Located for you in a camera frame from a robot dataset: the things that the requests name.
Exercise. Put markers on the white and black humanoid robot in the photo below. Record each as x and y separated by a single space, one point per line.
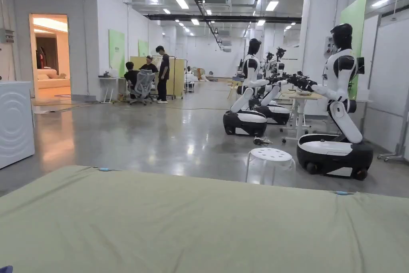
247 94
342 100
277 100

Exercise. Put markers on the white desk with wooden top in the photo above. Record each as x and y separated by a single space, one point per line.
300 106

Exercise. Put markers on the bed with pale green sheet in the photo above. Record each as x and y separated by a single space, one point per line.
179 221

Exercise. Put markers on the beige sofa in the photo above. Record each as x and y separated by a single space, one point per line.
52 79

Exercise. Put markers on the white washing machine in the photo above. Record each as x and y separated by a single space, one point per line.
14 122

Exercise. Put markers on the dark blue garment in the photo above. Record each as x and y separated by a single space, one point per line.
4 269

